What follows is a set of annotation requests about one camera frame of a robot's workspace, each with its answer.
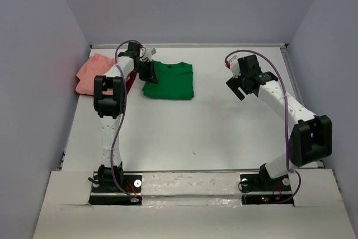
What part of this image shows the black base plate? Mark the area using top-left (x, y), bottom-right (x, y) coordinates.
top-left (88, 171), bottom-right (142, 206)
top-left (238, 174), bottom-right (294, 205)

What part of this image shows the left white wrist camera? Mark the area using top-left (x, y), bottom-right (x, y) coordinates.
top-left (140, 47), bottom-right (157, 62)

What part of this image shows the pink folded t shirt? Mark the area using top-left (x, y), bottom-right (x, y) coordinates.
top-left (75, 53), bottom-right (132, 96)

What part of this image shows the green t shirt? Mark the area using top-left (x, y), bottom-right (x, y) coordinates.
top-left (142, 61), bottom-right (194, 101)

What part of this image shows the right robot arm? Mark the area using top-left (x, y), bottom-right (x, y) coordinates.
top-left (224, 50), bottom-right (332, 190)

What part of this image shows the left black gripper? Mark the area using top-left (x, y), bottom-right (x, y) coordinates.
top-left (133, 59), bottom-right (158, 84)

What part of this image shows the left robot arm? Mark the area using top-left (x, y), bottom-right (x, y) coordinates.
top-left (90, 40), bottom-right (158, 196)

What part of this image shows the dark red folded t shirt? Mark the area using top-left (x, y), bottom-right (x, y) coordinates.
top-left (126, 71), bottom-right (137, 94)

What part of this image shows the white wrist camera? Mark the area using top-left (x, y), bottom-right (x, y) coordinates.
top-left (140, 47), bottom-right (157, 62)
top-left (225, 55), bottom-right (241, 76)

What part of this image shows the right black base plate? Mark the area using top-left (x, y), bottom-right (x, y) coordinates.
top-left (238, 174), bottom-right (294, 205)

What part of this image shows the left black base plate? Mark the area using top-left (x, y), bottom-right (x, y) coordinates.
top-left (88, 171), bottom-right (142, 206)

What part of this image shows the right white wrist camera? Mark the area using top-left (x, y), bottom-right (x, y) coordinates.
top-left (225, 55), bottom-right (241, 76)

